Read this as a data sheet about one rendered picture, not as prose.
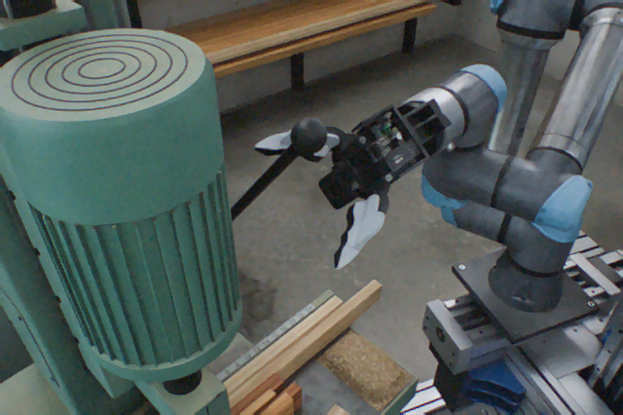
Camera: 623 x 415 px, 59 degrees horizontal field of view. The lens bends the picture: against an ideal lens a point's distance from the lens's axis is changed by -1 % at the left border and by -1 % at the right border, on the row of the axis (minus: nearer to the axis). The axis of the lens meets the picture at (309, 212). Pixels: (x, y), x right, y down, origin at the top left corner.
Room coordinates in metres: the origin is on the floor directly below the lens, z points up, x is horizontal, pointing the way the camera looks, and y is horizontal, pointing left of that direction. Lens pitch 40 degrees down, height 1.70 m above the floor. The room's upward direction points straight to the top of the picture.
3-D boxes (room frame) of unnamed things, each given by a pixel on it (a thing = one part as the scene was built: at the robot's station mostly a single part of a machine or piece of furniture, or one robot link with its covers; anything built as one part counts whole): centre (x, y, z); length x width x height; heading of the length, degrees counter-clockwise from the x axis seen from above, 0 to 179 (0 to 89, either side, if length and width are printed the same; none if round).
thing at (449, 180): (0.63, -0.21, 1.25); 0.11 x 0.08 x 0.11; 57
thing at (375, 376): (0.54, -0.09, 0.92); 0.14 x 0.09 x 0.04; 45
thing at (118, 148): (0.41, 0.16, 1.35); 0.18 x 0.18 x 0.31
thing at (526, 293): (0.80, -0.46, 0.87); 0.15 x 0.15 x 0.10
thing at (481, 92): (0.64, -0.20, 1.34); 0.11 x 0.08 x 0.09; 135
